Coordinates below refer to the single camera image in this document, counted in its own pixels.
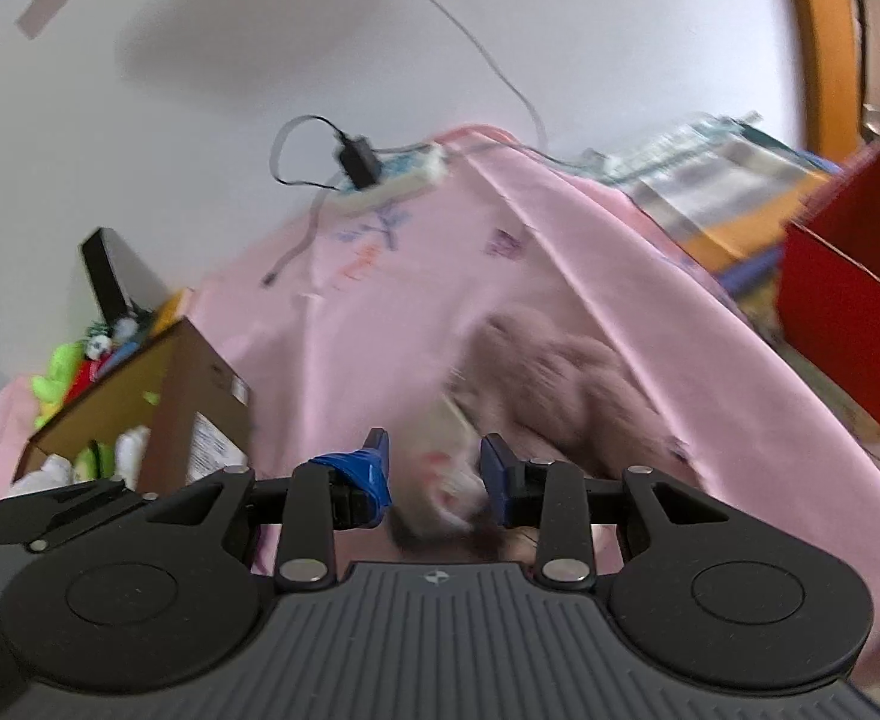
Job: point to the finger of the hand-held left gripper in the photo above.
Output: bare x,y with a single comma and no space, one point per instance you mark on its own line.
57,514

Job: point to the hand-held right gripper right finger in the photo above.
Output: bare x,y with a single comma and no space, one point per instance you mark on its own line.
496,476

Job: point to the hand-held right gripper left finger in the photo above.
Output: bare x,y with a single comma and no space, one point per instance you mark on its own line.
376,476

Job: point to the white fluffy plush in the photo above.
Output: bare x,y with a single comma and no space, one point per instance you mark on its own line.
132,450

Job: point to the brown teddy bear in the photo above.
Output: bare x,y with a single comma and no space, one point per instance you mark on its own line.
560,382

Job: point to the brown cardboard box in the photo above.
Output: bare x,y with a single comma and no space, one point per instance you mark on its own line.
185,382

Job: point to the white cloth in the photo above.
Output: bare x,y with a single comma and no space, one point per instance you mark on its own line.
44,472

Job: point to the red plush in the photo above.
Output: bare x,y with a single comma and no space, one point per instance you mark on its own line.
83,379

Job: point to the green and yellow plush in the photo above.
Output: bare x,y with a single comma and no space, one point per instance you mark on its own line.
57,375

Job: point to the blue glasses case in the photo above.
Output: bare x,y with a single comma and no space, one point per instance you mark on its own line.
113,364

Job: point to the panda plush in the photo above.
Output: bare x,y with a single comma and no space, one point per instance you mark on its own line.
97,347

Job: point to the pink printed tablecloth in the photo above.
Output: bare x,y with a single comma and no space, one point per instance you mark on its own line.
425,270

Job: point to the yellow wooden box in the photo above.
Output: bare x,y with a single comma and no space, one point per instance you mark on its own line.
170,311

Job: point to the white power strip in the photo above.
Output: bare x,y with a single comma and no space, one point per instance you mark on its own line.
410,172

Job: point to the black charger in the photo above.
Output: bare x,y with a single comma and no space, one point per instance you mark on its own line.
359,161

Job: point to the plaid cloth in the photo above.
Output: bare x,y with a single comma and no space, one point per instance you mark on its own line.
709,187

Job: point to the red box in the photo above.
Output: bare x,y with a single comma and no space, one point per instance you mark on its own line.
852,292

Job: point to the wooden door frame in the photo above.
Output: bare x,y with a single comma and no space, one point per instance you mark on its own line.
822,37

